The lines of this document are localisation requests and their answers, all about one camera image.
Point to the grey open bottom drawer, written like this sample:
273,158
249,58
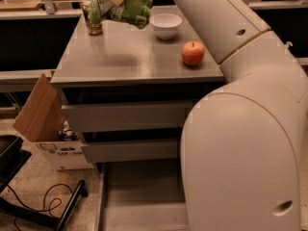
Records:
141,196

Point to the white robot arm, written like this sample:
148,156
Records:
240,145

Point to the gold patterned drink can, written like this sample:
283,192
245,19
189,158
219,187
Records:
93,29

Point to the grey top drawer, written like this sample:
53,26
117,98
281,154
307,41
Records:
126,116

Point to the clear pump bottle right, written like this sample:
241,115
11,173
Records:
288,44

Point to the red apple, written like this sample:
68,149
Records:
192,52

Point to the green rice chip bag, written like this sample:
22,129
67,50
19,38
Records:
133,12

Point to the black chair base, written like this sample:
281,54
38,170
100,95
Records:
49,207

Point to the grey middle drawer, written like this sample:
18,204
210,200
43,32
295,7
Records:
120,151

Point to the white ceramic bowl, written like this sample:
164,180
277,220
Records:
165,25

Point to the open cardboard box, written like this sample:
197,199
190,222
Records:
42,123

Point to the grey drawer cabinet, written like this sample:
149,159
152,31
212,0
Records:
128,65

